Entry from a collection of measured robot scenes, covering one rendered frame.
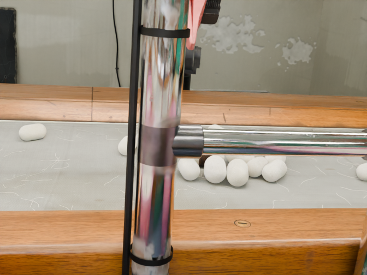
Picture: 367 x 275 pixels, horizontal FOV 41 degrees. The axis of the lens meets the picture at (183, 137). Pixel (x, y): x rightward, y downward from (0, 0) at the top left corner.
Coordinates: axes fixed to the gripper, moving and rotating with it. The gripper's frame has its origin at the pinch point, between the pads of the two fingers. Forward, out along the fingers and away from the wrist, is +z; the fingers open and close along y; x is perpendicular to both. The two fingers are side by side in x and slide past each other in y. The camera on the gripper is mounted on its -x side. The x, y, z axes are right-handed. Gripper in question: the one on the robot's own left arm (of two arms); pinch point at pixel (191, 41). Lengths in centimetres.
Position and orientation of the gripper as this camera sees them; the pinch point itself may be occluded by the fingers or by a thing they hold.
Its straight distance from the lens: 61.9
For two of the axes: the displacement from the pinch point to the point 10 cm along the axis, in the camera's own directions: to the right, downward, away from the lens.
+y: 9.8, 0.2, 1.8
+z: 0.8, 8.5, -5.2
